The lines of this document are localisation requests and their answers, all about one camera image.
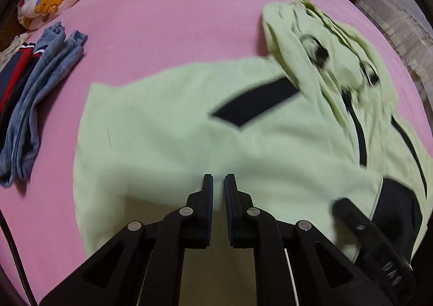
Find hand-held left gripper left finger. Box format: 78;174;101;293
39;174;214;306

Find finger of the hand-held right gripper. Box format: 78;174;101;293
332;198;374;237

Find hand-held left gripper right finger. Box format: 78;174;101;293
225;173;383;306

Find light green black jacket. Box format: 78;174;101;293
73;0;433;264

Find pink bed sheet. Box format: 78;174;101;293
0;0;433;306

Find blue denim jeans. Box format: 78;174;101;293
0;22;88;188

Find navy red striped sweater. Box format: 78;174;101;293
0;43;46;117

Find beige crumpled garment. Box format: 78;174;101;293
0;33;32;63

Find black cable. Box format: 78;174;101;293
0;209;38;297

